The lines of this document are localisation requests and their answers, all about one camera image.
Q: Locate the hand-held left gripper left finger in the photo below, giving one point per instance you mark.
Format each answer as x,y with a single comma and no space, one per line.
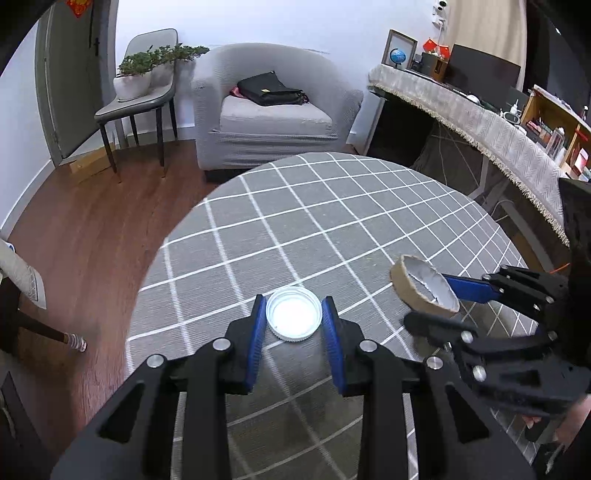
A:
256,341

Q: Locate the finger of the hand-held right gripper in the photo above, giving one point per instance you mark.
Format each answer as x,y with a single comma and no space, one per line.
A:
434,323
466,287

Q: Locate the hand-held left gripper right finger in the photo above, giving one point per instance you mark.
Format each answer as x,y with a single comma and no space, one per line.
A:
332,346

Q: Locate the white plastic lid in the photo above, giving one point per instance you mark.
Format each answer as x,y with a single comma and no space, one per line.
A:
294,316

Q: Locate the cardboard tape roll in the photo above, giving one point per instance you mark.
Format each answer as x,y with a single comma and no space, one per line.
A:
406,286

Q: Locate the person's right hand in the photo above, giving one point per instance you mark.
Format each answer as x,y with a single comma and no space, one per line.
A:
570,429

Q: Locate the sideboard with lace cloth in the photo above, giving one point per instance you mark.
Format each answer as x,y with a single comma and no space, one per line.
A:
485,124

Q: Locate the dark desk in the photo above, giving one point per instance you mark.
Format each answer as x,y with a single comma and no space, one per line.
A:
397,124

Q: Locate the small white bottle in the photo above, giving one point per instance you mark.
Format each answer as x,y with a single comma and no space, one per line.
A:
517,113

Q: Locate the wooden desktop shelf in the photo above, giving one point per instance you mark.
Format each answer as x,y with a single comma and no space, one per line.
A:
545,110

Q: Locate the black monitor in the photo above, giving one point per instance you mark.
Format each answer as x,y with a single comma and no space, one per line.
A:
485,74

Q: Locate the dark wooden table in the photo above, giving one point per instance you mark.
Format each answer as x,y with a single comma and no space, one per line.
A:
41,330

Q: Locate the grey armchair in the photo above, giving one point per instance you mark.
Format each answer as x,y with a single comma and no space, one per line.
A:
277,124

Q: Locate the brown wooden box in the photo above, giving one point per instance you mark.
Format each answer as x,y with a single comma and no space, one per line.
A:
439,69

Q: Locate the small red flag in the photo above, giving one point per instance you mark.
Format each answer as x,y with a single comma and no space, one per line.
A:
429,45
444,50

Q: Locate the beige patterned tablecloth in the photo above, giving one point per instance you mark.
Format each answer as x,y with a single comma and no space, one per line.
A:
23,277

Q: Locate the flat cardboard box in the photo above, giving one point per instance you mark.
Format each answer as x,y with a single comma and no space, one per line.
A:
92,161

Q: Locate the framed globe picture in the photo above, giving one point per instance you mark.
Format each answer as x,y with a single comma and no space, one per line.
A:
399,50

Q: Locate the black bag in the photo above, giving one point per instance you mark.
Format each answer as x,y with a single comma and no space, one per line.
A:
268,90

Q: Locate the beige curtain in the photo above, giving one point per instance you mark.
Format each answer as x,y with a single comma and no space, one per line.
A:
489,27

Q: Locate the grey chair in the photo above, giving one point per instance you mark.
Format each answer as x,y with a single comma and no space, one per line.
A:
134,106

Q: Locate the potted green plant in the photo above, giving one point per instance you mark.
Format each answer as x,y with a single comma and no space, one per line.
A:
131,85

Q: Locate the grey door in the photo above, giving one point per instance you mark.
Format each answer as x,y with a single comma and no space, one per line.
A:
74,69

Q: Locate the red door decoration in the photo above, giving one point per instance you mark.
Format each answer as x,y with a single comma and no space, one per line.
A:
79,7

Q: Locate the white security camera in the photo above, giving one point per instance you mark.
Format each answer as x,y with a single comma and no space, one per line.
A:
441,11

